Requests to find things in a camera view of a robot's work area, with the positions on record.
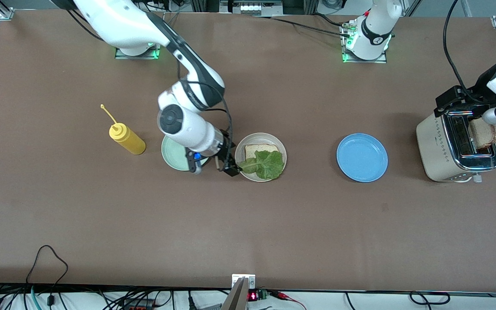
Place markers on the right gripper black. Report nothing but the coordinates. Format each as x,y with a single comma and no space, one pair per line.
226,151

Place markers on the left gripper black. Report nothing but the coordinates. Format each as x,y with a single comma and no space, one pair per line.
475,95

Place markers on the brown toast bread slice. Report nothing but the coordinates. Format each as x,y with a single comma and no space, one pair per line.
254,150
482,137

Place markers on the green lettuce leaf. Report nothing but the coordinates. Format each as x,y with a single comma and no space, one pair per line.
269,165

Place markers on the yellow squeeze bottle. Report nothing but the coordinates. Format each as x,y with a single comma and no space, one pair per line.
131,144

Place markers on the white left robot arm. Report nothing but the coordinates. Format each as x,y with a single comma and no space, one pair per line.
377,21

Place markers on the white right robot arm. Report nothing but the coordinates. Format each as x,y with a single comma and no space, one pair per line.
114,21

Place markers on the beige plate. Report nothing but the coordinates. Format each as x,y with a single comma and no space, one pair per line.
261,137

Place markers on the green plate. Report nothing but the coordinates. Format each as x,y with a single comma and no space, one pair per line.
172,155

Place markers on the blue plate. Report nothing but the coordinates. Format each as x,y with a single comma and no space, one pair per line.
362,157

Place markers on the beige chrome toaster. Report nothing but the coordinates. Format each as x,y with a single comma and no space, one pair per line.
435,148

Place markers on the red display module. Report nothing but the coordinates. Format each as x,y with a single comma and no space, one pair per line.
253,296

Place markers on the red black clip lead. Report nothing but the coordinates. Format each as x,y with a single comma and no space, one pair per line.
282,295

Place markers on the orange black power strip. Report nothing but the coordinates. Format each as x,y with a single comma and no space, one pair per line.
138,306

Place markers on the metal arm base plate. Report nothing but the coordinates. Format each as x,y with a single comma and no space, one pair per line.
136,57
366,61

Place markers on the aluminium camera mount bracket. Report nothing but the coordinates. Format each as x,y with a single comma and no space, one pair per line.
237,297

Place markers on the aluminium frame post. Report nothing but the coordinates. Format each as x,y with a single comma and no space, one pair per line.
198,5
312,5

